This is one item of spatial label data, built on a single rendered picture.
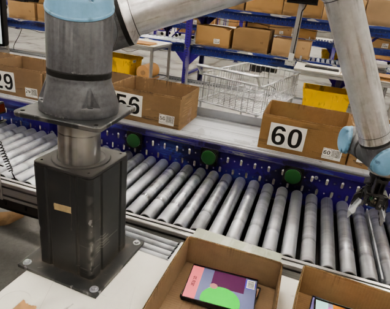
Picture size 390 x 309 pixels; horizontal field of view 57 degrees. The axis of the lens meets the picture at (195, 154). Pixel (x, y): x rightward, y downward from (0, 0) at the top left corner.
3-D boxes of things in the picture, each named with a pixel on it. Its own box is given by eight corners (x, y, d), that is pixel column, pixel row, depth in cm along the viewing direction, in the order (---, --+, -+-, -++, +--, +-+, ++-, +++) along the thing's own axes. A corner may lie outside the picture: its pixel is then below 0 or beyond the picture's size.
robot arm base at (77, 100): (96, 125, 80) (97, 81, 76) (20, 110, 83) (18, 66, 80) (130, 106, 98) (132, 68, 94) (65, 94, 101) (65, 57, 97)
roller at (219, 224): (202, 236, 126) (214, 233, 124) (234, 176, 172) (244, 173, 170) (207, 248, 127) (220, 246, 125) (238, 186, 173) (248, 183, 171)
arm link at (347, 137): (354, 132, 110) (392, 135, 112) (338, 121, 121) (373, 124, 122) (346, 160, 114) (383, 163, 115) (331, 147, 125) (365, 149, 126)
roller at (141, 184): (105, 216, 137) (105, 205, 135) (160, 165, 183) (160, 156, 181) (117, 220, 136) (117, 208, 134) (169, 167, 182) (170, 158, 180)
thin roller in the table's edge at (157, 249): (94, 228, 122) (170, 254, 113) (98, 225, 124) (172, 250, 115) (94, 233, 123) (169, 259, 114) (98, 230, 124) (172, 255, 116)
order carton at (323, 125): (256, 148, 169) (262, 113, 162) (265, 129, 195) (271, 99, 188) (344, 167, 159) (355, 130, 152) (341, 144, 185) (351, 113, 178)
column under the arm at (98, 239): (95, 299, 94) (94, 188, 81) (17, 267, 102) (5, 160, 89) (144, 244, 117) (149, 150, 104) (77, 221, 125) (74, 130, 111)
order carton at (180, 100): (108, 116, 188) (108, 84, 182) (133, 103, 214) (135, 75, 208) (178, 131, 179) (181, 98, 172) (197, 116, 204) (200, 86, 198)
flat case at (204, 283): (252, 320, 91) (253, 315, 90) (180, 300, 94) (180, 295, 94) (257, 282, 103) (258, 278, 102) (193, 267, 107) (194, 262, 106)
